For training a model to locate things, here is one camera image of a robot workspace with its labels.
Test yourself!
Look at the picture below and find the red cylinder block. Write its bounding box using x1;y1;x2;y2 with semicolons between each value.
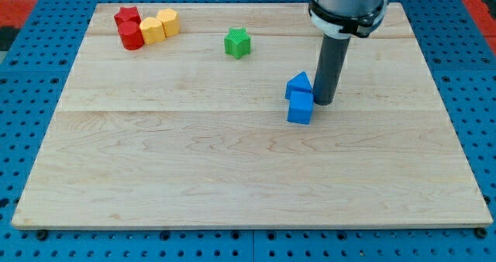
118;21;144;50

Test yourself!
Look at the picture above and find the green star block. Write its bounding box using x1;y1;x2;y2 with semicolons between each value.
224;28;251;59

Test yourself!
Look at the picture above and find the red star block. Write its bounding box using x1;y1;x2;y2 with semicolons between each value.
114;6;141;26

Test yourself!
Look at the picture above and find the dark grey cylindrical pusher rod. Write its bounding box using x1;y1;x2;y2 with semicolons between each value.
312;35;350;105

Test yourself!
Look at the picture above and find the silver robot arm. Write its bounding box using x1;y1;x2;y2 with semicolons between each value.
308;0;389;105

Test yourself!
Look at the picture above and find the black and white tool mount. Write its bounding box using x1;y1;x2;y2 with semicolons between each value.
308;0;390;40

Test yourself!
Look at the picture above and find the yellow hexagon block rear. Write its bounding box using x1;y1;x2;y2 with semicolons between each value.
156;9;181;37

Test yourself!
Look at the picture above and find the yellow hexagon block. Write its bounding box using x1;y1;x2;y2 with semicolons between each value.
139;17;166;45
156;9;181;37

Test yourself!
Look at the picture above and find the blue cube block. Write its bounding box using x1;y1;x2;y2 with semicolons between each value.
287;91;313;125

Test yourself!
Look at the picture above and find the blue triangular block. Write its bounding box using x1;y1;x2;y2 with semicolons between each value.
284;71;312;100

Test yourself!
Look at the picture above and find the light wooden board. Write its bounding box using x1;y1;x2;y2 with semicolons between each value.
12;3;493;230

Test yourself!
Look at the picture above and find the yellow hexagon block front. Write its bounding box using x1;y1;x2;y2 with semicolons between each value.
139;17;166;45

